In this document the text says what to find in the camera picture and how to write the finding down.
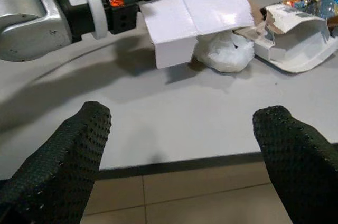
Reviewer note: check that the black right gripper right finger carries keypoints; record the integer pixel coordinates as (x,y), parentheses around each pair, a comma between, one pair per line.
(301,171)

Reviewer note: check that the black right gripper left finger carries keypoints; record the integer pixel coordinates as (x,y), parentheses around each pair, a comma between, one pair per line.
(52,171)

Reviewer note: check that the torn white printed snack packet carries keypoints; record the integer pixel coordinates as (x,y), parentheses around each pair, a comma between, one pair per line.
(298,47)

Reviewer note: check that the white cardboard box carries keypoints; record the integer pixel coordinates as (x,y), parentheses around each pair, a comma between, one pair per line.
(200,10)

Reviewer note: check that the white crumpled plastic bag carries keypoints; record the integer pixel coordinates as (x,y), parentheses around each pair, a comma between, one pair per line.
(224,55)

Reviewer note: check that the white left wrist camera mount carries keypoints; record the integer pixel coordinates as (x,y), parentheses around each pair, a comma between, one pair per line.
(91,2)

